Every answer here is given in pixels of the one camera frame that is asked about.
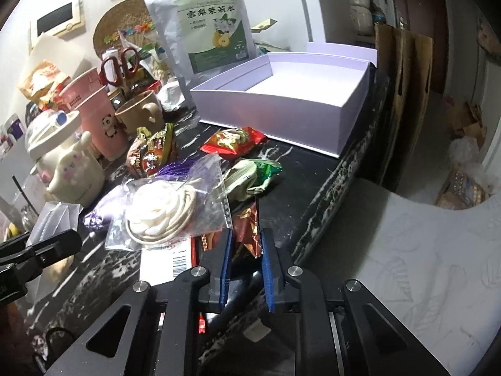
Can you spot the clear zip bag with snack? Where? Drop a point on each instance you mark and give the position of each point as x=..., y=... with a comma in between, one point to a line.
x=57, y=222

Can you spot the green red snack bag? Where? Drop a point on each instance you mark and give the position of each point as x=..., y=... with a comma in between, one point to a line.
x=150, y=152

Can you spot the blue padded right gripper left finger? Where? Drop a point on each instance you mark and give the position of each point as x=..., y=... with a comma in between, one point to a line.
x=217, y=261

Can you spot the small framed chalkboard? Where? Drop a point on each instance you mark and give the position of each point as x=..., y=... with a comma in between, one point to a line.
x=58, y=21

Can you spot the red cartoon snack packet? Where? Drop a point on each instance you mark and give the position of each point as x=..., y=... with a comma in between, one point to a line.
x=233, y=142

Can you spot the clear bag with white rope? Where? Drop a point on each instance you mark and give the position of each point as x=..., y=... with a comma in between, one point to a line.
x=156, y=212

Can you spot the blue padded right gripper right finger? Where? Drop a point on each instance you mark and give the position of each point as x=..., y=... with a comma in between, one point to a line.
x=274, y=264

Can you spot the lavender open gift box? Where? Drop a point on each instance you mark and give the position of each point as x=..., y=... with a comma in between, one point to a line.
x=310, y=99

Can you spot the red white snack packet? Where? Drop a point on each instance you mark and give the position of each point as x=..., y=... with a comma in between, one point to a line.
x=163, y=264

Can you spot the small dark red sachet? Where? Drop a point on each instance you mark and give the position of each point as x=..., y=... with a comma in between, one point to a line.
x=246, y=231

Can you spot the silver pear jasmine tea pouch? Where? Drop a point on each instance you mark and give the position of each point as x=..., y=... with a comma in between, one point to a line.
x=202, y=38

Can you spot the pink panda tumbler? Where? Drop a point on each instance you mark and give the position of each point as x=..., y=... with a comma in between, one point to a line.
x=87, y=95

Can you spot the round woven straw fan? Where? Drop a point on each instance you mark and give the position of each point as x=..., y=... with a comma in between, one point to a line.
x=128, y=20

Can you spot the beige ceramic mug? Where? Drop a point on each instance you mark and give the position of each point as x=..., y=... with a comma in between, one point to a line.
x=144, y=110

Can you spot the green white snack packet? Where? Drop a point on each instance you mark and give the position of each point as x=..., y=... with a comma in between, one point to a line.
x=249, y=177

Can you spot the flattened cardboard sheets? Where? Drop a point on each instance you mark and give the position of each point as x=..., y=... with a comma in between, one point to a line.
x=407, y=60

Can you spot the orange snack bag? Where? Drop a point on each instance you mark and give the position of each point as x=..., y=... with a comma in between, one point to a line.
x=44, y=84

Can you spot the dark wooden door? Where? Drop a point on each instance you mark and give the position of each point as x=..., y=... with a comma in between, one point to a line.
x=428, y=18

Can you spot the red handled scissors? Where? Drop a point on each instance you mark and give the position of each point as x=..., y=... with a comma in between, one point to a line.
x=125, y=67

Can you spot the cream cinnamoroll cup with lid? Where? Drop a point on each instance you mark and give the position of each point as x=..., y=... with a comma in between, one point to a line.
x=62, y=156

